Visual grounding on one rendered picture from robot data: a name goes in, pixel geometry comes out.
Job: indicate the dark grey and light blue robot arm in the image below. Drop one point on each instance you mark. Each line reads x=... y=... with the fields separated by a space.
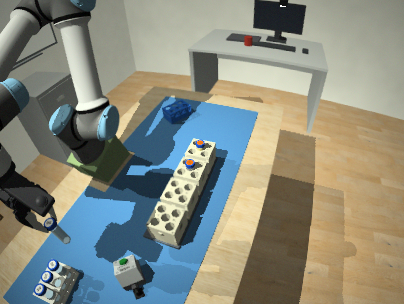
x=83 y=131

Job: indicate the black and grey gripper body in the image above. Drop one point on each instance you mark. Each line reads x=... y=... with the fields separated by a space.
x=6 y=198

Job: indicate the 50 ml tube with dark blue cap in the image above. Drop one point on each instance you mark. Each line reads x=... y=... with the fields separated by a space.
x=56 y=230

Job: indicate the white tube rack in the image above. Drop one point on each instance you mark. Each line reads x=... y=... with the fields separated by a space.
x=69 y=285

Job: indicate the blue tube rack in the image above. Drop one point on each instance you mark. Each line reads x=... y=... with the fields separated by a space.
x=172 y=119

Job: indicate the sample tube with blue cap and pink liquid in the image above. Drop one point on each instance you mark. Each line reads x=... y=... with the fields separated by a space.
x=190 y=163

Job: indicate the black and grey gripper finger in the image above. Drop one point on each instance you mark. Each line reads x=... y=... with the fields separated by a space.
x=29 y=219
x=51 y=212

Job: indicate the blue tube cap with white dot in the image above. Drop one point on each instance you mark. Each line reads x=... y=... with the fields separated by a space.
x=54 y=266

